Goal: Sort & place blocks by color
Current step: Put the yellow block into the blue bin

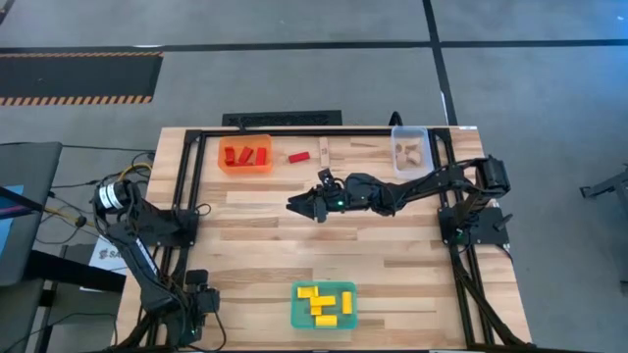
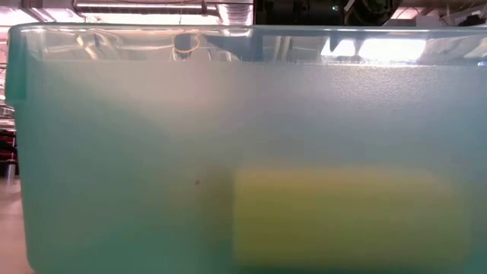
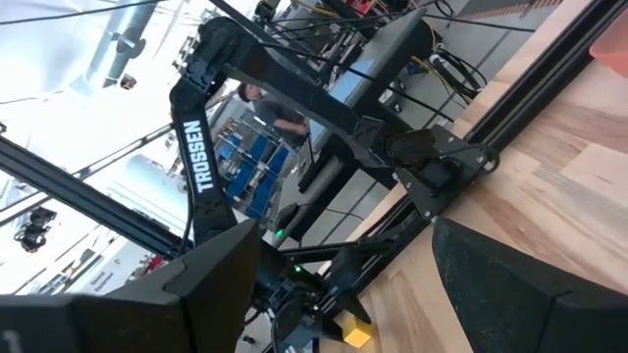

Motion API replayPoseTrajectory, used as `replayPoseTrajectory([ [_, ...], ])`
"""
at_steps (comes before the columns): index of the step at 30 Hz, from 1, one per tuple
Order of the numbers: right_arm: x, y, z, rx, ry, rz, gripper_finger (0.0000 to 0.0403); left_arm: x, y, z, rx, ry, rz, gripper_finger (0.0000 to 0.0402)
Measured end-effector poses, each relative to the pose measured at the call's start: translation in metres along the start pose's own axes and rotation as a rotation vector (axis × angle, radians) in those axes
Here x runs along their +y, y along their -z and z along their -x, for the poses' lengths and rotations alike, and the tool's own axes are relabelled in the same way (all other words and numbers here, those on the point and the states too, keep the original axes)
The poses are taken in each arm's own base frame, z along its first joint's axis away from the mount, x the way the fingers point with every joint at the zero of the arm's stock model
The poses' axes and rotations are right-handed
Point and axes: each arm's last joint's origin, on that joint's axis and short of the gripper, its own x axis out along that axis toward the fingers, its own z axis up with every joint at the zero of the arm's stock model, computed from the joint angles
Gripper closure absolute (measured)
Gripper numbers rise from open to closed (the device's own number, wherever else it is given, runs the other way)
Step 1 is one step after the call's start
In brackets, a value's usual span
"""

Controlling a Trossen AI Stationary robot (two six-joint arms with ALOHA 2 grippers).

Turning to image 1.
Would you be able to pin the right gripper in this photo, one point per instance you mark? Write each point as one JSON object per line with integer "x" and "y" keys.
{"x": 358, "y": 196}

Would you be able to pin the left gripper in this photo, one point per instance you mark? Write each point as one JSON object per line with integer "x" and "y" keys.
{"x": 203, "y": 306}

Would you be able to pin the red rectangular wooden block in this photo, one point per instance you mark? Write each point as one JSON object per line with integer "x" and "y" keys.
{"x": 298, "y": 157}
{"x": 245, "y": 155}
{"x": 260, "y": 156}

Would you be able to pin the small yellow cube block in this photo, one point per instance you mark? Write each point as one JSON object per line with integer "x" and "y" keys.
{"x": 315, "y": 310}

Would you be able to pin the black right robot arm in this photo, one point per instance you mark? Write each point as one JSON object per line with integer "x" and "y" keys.
{"x": 432, "y": 184}

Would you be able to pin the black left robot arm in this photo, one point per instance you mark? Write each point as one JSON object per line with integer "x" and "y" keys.
{"x": 140, "y": 255}

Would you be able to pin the long natural wood block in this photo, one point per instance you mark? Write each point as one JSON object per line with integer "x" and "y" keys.
{"x": 323, "y": 152}

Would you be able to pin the orange plastic bin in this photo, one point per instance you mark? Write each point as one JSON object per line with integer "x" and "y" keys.
{"x": 235, "y": 169}

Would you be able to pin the black power strip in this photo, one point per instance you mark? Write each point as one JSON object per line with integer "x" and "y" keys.
{"x": 282, "y": 118}

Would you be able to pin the teal plastic bin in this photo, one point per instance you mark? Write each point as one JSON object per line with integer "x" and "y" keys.
{"x": 299, "y": 321}

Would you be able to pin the white printed paper sheet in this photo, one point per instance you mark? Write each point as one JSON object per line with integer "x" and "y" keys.
{"x": 105, "y": 255}

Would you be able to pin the clear plastic bin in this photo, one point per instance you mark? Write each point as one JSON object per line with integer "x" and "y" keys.
{"x": 417, "y": 172}

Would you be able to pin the black furniture beam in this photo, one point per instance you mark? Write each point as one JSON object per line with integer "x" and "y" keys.
{"x": 73, "y": 274}

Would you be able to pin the black bar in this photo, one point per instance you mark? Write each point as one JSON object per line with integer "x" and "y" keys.
{"x": 19, "y": 201}

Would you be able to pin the blue screen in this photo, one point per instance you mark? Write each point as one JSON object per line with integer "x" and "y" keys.
{"x": 7, "y": 220}

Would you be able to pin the grey desk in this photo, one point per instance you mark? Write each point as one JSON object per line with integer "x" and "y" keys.
{"x": 29, "y": 162}

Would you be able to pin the black hazard-striped floor mat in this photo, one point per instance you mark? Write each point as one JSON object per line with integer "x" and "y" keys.
{"x": 73, "y": 73}

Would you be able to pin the black aluminium table frame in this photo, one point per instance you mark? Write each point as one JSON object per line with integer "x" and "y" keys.
{"x": 343, "y": 132}

